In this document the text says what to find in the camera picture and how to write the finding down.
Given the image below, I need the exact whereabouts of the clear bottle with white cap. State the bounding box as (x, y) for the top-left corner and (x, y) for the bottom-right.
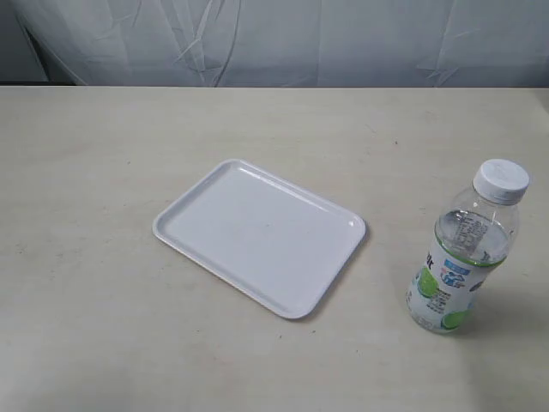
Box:
(406, 159), (530, 334)

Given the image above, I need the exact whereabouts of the white rectangular plastic tray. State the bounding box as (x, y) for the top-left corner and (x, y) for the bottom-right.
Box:
(152, 159), (367, 320)

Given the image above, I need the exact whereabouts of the grey wrinkled backdrop curtain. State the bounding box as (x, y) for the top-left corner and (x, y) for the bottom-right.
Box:
(1, 1), (548, 88)

